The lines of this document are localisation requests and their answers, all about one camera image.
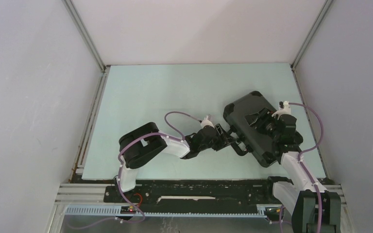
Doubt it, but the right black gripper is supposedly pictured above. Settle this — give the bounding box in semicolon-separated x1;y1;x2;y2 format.
243;107;279;141

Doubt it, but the black poker case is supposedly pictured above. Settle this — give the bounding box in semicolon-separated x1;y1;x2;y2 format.
223;90;300;168

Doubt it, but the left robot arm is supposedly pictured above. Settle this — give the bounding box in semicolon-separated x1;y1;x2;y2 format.
115;122;237;202

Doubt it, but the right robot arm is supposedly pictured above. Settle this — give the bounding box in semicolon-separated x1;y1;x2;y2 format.
245;108;341;233

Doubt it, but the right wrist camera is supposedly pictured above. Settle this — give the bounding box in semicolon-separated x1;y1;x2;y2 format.
272;101;292;119

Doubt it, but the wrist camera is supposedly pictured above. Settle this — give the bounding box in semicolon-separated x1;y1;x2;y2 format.
200;115;215;128
272;101;292;119

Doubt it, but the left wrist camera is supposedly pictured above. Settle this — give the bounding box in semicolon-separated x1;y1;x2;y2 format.
200;115;215;128

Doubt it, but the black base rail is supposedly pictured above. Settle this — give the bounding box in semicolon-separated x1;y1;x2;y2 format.
103;179;281;215

